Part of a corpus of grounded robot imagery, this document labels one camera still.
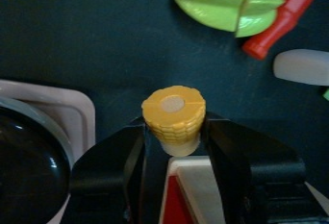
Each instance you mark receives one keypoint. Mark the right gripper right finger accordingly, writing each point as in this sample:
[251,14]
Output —
[257,170]

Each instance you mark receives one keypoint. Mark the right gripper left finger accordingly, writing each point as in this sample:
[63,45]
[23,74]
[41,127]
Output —
[103,183]

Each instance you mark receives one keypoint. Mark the yellow toy corn piece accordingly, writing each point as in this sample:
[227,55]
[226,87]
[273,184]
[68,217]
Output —
[172,122]

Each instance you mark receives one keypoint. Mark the pink plastic tray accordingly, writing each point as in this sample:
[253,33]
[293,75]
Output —
[81,112]

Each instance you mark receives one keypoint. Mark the bright green toy piece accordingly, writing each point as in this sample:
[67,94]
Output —
[326,94]

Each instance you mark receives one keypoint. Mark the white toy knife block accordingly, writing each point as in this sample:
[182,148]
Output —
[302,66]

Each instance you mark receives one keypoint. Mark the red toy bottle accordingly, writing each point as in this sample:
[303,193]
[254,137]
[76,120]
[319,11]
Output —
[290,10]

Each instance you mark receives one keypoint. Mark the green toy star fruit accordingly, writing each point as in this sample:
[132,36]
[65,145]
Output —
[214,3]

